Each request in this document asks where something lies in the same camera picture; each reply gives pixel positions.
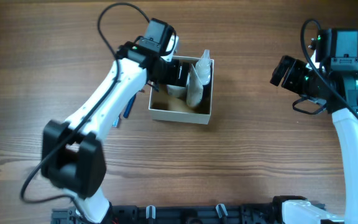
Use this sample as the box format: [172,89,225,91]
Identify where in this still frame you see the white open cardboard box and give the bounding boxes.
[148,59,214,124]

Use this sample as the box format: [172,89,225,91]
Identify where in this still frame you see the blue white toothbrush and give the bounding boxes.
[112,116,121,128]

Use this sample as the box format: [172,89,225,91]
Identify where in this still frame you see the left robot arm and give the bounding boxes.
[40,42,191,223]

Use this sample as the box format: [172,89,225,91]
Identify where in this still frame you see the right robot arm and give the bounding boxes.
[270,55,358,223]

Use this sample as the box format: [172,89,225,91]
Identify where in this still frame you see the cotton swab tub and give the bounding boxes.
[167,85,187,98]

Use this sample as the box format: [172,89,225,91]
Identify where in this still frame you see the clear bottle dark liquid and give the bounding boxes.
[195,49,211,98]

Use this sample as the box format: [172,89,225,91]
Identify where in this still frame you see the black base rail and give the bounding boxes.
[50,202,326,224]

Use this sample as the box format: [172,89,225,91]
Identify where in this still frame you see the blue disposable razor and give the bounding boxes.
[123,95,136,119]

